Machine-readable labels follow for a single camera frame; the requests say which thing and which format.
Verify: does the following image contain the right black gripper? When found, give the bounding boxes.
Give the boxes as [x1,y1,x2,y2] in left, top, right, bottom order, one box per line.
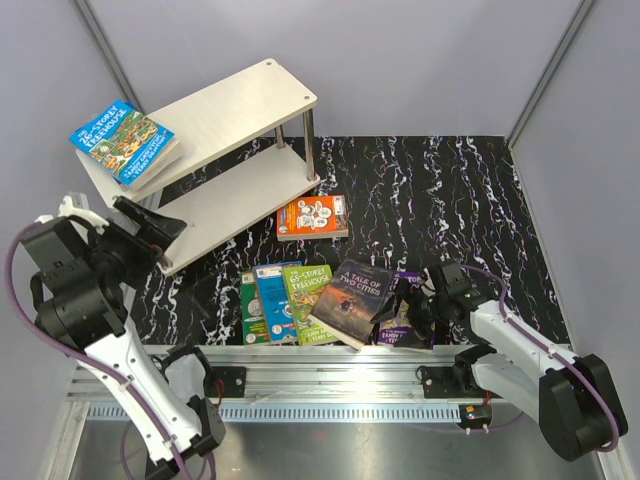
[370,278,448,350]

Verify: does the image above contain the dark tale of two cities book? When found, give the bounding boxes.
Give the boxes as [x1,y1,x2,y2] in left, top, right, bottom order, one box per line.
[309,259,394,350]

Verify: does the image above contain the blue 91-storey treehouse book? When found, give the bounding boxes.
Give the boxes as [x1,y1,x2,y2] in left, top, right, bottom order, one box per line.
[113,109,183,191]

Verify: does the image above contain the green 65-storey treehouse book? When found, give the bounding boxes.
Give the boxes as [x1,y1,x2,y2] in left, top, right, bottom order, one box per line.
[283,265,337,346]

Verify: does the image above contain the blue 26-storey treehouse book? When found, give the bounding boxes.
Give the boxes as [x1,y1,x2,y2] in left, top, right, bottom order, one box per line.
[69,100,184,190]

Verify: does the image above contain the light blue paperback book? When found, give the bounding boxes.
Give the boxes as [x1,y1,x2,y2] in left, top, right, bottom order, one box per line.
[253,261,302,344]

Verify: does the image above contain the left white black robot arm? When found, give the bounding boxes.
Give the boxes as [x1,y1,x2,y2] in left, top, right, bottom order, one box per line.
[19,193,226,479]

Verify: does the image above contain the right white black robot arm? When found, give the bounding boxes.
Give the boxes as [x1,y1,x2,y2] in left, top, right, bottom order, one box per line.
[370,260,628,461]

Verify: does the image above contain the purple 52-storey treehouse book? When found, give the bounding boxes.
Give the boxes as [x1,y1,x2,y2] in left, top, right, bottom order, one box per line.
[372,271,437,350]

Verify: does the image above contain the orange paperback book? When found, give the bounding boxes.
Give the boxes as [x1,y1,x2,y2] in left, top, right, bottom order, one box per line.
[276,195,349,242]

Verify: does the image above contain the white two-tier metal shelf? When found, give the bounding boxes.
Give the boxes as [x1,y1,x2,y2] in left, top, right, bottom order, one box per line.
[75,58,322,276]

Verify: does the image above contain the dark green paperback book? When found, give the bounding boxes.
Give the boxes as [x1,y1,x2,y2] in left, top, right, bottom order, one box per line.
[241,271,270,346]

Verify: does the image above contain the aluminium mounting rail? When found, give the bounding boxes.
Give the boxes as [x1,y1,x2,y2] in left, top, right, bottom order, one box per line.
[67,343,551,404]

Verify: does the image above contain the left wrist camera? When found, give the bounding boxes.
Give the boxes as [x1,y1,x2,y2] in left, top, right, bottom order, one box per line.
[36,192,109,233]

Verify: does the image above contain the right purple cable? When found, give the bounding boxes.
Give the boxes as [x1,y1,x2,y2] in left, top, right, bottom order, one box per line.
[414,264,629,451]

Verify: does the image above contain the purple cable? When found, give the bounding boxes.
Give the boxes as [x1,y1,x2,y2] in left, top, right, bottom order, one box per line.
[4,222,217,480]
[414,264,629,451]

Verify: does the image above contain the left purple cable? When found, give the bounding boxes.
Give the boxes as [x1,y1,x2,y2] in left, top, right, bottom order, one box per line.
[4,222,217,480]

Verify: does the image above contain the white slotted cable duct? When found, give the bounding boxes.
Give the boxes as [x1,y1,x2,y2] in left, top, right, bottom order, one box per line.
[84,403,494,422]

